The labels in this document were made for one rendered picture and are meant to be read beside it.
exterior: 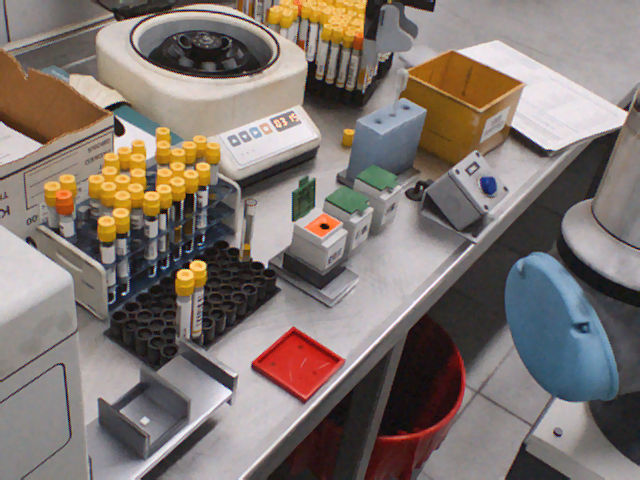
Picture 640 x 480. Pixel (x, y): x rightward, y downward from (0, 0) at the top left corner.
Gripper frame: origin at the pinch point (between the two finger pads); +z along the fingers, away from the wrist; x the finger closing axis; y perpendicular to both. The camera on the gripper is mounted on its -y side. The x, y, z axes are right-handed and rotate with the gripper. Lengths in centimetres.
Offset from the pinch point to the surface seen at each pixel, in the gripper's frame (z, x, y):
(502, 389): 106, 51, 40
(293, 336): 15.7, -34.8, 2.4
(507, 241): 107, 114, 36
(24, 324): -13, -66, -5
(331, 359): 15.9, -36.3, 6.9
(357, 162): 12.0, -5.9, 1.7
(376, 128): 6.4, -5.9, 3.4
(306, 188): 5.0, -23.7, -0.6
